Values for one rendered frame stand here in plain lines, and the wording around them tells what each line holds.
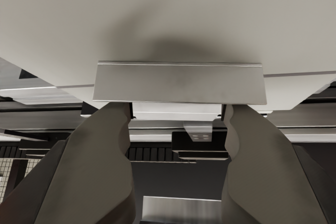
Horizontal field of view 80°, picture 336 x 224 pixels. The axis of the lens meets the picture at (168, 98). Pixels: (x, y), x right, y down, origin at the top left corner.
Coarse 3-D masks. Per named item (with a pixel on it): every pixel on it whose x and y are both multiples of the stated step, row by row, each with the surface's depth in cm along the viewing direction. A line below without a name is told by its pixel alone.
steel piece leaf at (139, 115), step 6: (138, 114) 21; (144, 114) 21; (150, 114) 21; (156, 114) 20; (162, 114) 20; (168, 114) 20; (174, 114) 20; (180, 114) 20; (186, 114) 20; (192, 114) 20; (198, 114) 20; (204, 114) 20; (210, 114) 20; (216, 114) 20; (204, 120) 23; (210, 120) 22
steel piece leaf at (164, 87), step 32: (128, 64) 10; (160, 64) 10; (192, 64) 10; (224, 64) 10; (256, 64) 10; (96, 96) 10; (128, 96) 10; (160, 96) 10; (192, 96) 10; (224, 96) 10; (256, 96) 10
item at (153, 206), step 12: (144, 204) 20; (156, 204) 20; (168, 204) 19; (180, 204) 19; (192, 204) 19; (204, 204) 19; (216, 204) 19; (144, 216) 19; (156, 216) 19; (168, 216) 19; (180, 216) 19; (192, 216) 19; (204, 216) 18; (216, 216) 18
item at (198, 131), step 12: (192, 120) 25; (180, 132) 40; (192, 132) 29; (204, 132) 29; (216, 132) 38; (180, 144) 39; (192, 144) 39; (204, 144) 38; (216, 144) 38; (180, 156) 39; (192, 156) 39; (204, 156) 38; (216, 156) 38
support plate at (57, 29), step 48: (0, 0) 7; (48, 0) 7; (96, 0) 7; (144, 0) 7; (192, 0) 7; (240, 0) 7; (288, 0) 6; (0, 48) 10; (48, 48) 10; (96, 48) 10; (144, 48) 9; (192, 48) 9; (240, 48) 9; (288, 48) 9; (288, 96) 15
